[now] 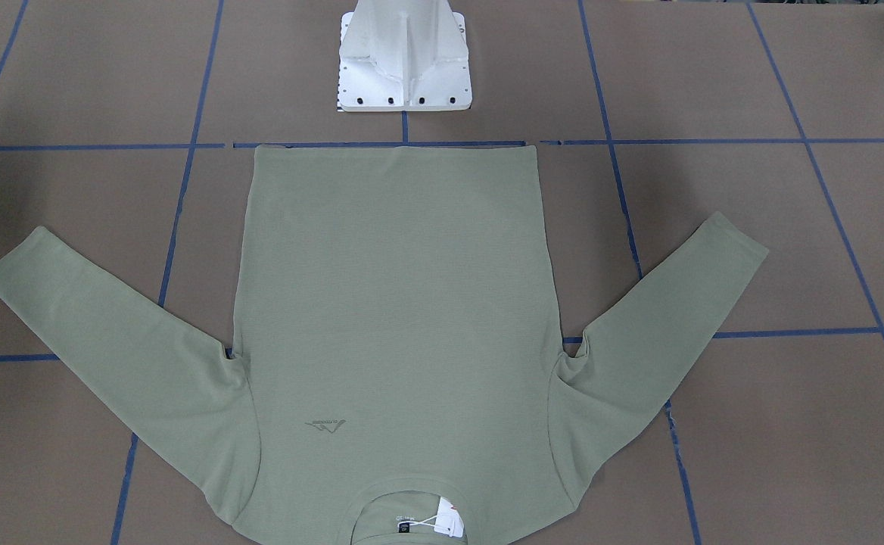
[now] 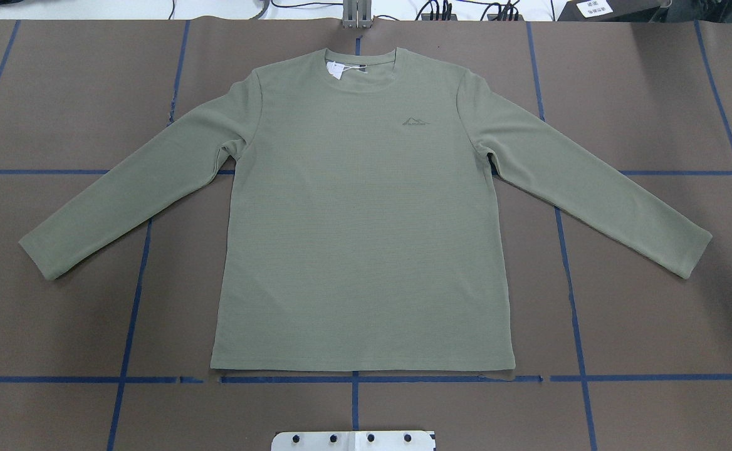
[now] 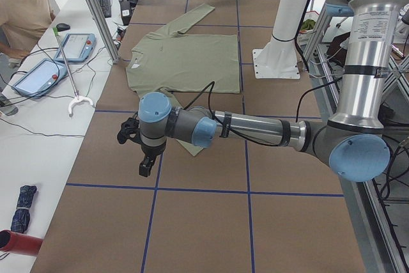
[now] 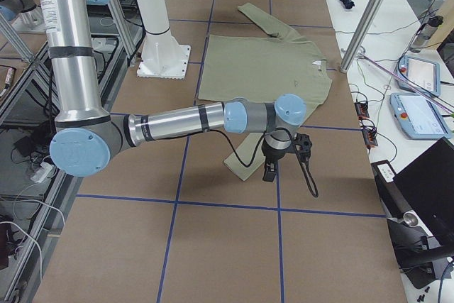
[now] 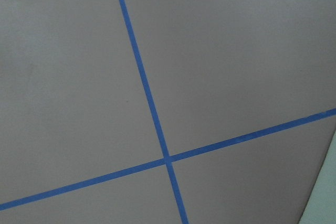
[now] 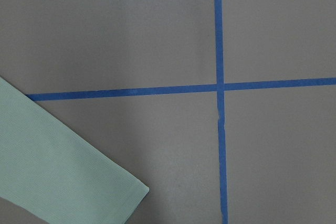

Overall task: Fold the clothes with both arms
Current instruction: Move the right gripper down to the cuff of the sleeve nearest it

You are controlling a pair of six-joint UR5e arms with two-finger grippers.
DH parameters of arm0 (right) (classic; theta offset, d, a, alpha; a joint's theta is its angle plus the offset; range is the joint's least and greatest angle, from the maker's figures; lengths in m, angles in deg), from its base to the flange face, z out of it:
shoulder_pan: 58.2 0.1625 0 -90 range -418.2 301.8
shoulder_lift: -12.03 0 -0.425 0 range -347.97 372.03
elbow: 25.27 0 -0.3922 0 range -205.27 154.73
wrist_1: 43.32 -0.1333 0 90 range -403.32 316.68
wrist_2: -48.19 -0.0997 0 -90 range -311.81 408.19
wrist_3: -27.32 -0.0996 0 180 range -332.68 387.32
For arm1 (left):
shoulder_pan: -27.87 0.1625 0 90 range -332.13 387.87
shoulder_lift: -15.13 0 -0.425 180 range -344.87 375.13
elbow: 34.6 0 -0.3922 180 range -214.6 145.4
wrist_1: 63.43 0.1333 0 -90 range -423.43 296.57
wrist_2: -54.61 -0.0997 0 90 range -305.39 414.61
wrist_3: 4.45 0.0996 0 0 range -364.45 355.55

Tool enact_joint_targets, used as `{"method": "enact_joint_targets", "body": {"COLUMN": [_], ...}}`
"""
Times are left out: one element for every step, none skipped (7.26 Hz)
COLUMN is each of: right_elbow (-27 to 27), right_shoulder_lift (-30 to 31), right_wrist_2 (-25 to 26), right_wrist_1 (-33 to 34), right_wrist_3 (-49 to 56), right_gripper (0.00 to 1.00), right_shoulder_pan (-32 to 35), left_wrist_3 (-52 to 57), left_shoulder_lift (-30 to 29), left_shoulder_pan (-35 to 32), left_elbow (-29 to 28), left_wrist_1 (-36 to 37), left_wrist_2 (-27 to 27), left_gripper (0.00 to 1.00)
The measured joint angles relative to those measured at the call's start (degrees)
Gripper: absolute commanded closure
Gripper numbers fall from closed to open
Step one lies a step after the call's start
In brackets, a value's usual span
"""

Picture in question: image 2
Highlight olive green long-sleeve shirt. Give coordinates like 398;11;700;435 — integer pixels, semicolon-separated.
19;48;712;371

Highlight black box with white label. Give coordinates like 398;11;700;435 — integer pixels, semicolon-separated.
556;1;672;23

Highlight grey aluminium camera post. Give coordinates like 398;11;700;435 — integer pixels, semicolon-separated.
341;0;374;29

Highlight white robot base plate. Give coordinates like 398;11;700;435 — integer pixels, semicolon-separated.
271;430;437;450

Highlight white garment hang tag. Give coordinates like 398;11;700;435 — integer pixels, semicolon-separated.
326;61;348;80

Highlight black cables at table edge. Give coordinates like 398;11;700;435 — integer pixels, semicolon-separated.
416;0;523;22

